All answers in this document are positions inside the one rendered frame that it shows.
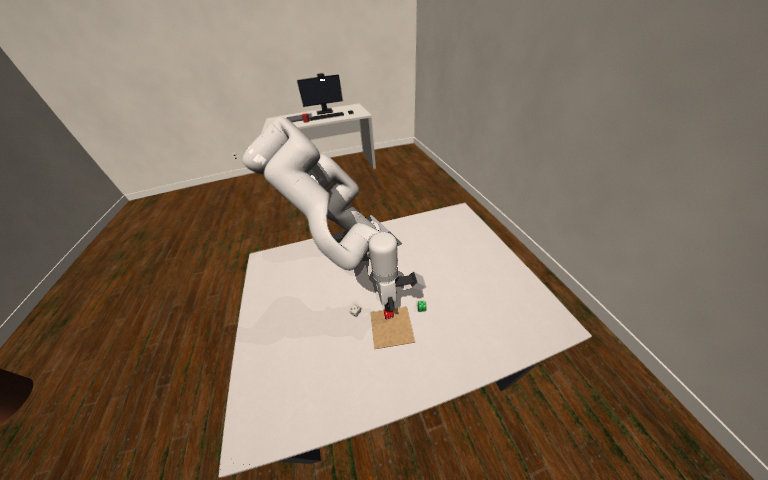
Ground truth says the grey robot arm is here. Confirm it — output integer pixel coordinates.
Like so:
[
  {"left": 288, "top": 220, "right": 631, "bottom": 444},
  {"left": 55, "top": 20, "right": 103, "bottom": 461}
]
[{"left": 243, "top": 117, "right": 426, "bottom": 291}]

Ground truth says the tan mat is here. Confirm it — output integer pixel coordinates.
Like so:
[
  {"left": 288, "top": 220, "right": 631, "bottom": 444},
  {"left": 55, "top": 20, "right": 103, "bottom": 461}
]
[{"left": 370, "top": 307, "right": 415, "bottom": 349}]

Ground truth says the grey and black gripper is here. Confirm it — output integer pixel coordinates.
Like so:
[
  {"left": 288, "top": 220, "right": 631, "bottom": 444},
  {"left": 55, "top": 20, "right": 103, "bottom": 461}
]
[{"left": 373, "top": 274, "right": 398, "bottom": 311}]

